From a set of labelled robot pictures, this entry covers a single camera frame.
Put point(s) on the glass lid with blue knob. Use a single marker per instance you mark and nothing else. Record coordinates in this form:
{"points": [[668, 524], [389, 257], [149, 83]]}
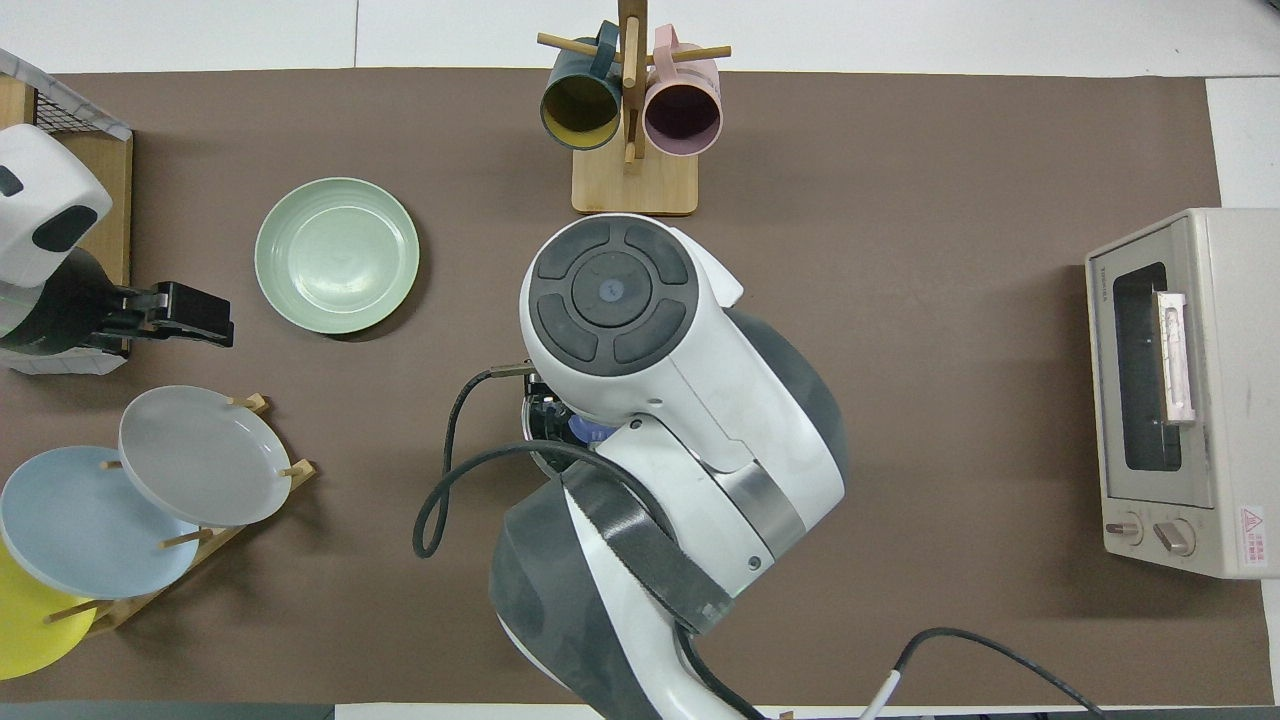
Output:
{"points": [[590, 433]]}

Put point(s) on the grey plate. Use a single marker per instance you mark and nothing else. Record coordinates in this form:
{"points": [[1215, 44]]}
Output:
{"points": [[200, 455]]}

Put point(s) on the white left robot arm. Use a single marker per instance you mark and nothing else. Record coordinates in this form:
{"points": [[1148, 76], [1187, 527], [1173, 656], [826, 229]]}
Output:
{"points": [[40, 180]]}

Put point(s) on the brown table mat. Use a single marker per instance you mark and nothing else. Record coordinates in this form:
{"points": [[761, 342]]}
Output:
{"points": [[900, 400]]}

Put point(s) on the pink mug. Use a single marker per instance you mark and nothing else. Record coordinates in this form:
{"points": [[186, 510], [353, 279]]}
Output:
{"points": [[682, 115]]}

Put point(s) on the yellow plate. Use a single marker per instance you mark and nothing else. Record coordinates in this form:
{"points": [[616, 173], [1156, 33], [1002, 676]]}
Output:
{"points": [[25, 630]]}

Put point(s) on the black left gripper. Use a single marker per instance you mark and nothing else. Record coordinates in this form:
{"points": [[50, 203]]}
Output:
{"points": [[200, 315]]}

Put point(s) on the wooden mug tree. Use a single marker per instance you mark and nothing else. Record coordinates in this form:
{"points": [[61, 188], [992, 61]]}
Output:
{"points": [[635, 185]]}

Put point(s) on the light blue plate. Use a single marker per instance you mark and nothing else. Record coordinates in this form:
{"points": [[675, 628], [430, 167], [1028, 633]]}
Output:
{"points": [[80, 525]]}

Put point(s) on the light green plate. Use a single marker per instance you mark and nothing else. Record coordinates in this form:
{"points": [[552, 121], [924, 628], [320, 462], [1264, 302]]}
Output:
{"points": [[337, 255]]}

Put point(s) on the dark teal mug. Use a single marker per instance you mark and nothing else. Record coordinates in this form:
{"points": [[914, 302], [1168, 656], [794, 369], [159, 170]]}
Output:
{"points": [[580, 105]]}

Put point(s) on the wooden plate rack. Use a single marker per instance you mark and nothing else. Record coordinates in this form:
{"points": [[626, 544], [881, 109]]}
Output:
{"points": [[120, 608]]}

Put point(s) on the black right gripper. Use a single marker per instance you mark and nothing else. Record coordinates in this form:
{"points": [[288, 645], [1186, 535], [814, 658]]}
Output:
{"points": [[545, 400]]}

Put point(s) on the beige toaster oven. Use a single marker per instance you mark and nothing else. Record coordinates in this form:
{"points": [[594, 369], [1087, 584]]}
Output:
{"points": [[1230, 400]]}

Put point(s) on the grey marbled panel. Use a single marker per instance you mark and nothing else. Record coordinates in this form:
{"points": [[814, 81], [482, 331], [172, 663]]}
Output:
{"points": [[90, 112]]}

